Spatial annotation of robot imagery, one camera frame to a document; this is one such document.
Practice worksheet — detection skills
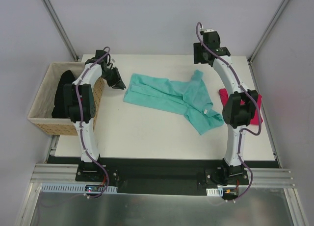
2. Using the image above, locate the teal t shirt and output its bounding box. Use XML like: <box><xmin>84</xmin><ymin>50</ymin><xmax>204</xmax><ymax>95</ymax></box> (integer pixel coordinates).
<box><xmin>123</xmin><ymin>70</ymin><xmax>224</xmax><ymax>135</ymax></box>

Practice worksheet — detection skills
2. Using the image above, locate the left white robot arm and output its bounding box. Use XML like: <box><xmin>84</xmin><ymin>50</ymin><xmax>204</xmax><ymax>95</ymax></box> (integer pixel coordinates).
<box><xmin>63</xmin><ymin>47</ymin><xmax>126</xmax><ymax>184</ymax></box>

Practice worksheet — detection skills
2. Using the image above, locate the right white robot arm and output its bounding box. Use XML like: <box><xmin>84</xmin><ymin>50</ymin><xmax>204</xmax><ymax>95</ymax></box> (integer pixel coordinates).
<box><xmin>193</xmin><ymin>25</ymin><xmax>259</xmax><ymax>186</ymax></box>

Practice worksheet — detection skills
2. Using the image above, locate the black t shirt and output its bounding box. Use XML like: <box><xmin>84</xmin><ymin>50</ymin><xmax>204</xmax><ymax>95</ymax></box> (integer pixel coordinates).
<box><xmin>52</xmin><ymin>70</ymin><xmax>75</xmax><ymax>119</ymax></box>

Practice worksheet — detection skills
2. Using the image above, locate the wicker laundry basket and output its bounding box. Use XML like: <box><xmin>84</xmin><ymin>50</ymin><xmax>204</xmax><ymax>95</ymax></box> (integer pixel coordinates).
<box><xmin>27</xmin><ymin>62</ymin><xmax>105</xmax><ymax>136</ymax></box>

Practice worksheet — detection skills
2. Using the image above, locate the folded pink t shirt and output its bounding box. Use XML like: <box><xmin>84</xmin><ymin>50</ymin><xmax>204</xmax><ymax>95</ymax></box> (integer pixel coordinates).
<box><xmin>218</xmin><ymin>88</ymin><xmax>262</xmax><ymax>126</ymax></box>

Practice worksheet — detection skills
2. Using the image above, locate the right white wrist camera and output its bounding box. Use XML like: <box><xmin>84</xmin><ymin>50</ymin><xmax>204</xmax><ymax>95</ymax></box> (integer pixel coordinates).
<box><xmin>200</xmin><ymin>28</ymin><xmax>215</xmax><ymax>35</ymax></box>

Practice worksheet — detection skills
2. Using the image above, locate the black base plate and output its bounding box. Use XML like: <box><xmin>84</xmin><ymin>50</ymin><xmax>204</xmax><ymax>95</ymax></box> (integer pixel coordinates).
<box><xmin>75</xmin><ymin>158</ymin><xmax>250</xmax><ymax>195</ymax></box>

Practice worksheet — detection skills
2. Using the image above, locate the left slotted cable duct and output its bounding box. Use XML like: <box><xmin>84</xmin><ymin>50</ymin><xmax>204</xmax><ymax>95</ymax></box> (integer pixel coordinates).
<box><xmin>41</xmin><ymin>183</ymin><xmax>105</xmax><ymax>194</ymax></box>

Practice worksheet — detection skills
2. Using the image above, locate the slotted cable duct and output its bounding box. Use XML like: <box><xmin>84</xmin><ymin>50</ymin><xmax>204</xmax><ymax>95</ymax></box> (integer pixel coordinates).
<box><xmin>41</xmin><ymin>183</ymin><xmax>105</xmax><ymax>194</ymax></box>
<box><xmin>206</xmin><ymin>187</ymin><xmax>224</xmax><ymax>197</ymax></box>

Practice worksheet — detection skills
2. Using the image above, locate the aluminium rail frame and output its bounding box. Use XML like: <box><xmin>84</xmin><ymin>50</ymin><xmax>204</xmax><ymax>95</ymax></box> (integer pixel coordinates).
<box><xmin>30</xmin><ymin>135</ymin><xmax>295</xmax><ymax>187</ymax></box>

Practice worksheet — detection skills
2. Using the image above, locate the right slotted cable duct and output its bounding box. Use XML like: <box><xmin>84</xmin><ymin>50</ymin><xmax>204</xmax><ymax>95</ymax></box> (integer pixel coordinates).
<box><xmin>206</xmin><ymin>187</ymin><xmax>224</xmax><ymax>197</ymax></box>

